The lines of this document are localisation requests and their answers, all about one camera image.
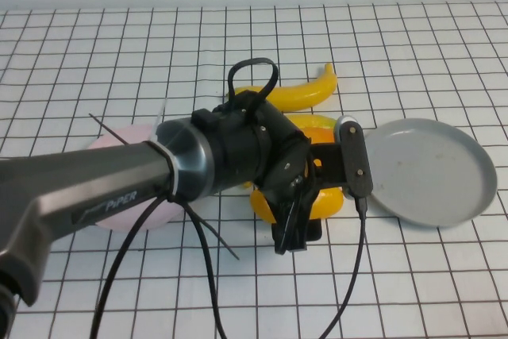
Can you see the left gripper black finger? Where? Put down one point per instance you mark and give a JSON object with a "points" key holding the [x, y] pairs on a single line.
{"points": [[297, 236]]}

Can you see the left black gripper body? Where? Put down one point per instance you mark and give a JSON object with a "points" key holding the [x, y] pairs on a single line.
{"points": [[289, 184]]}

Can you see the yellow banana with green tip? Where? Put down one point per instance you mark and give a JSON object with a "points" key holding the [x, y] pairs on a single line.
{"points": [[313, 120]]}

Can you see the yellow banana with long stem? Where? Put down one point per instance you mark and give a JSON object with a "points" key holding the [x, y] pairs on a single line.
{"points": [[301, 95]]}

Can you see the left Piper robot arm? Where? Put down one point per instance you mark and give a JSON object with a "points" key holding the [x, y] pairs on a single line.
{"points": [[99, 172]]}

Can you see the grey round plate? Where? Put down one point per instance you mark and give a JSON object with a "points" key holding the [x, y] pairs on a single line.
{"points": [[428, 172]]}

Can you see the pink round plate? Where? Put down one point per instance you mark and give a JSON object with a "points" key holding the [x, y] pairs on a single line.
{"points": [[127, 134]]}

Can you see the black zip tie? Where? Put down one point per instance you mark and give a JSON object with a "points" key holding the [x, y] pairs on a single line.
{"points": [[107, 128], [214, 236]]}

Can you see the white zip tie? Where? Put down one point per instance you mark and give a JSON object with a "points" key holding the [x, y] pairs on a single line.
{"points": [[168, 172]]}

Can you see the white grid tablecloth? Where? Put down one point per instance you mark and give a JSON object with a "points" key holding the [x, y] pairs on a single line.
{"points": [[397, 57]]}

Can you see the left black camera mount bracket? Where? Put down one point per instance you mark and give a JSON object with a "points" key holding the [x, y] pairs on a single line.
{"points": [[329, 164]]}

